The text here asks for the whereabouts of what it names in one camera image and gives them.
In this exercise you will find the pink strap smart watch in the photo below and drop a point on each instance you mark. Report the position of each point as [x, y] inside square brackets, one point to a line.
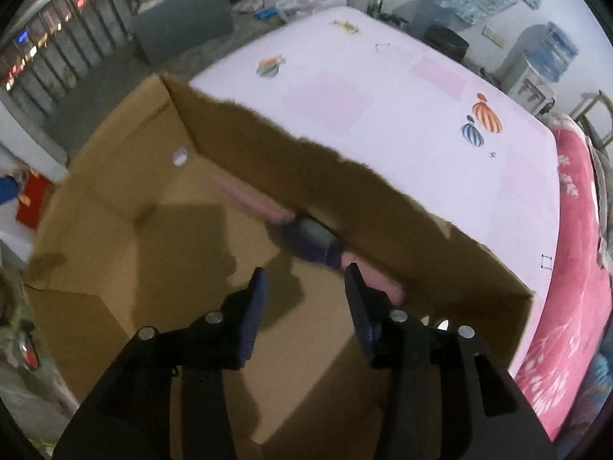
[300, 233]

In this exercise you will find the grey storage box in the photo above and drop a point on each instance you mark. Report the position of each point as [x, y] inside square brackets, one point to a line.
[171, 27]

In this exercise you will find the black waste bin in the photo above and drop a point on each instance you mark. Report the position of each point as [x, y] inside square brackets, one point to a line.
[447, 42]

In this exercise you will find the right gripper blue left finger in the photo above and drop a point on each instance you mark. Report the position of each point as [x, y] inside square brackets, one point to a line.
[242, 313]

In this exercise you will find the pink floral blanket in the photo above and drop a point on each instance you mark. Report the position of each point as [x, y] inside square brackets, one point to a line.
[579, 301]

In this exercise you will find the blue water dispenser bottle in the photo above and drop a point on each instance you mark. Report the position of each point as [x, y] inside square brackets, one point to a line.
[553, 54]

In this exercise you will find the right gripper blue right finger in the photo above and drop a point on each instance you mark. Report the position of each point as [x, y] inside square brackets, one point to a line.
[370, 313]

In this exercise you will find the brown cardboard box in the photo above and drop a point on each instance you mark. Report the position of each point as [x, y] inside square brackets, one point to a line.
[171, 205]

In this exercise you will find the wooden chair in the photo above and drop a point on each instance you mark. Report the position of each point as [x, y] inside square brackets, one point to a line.
[593, 114]

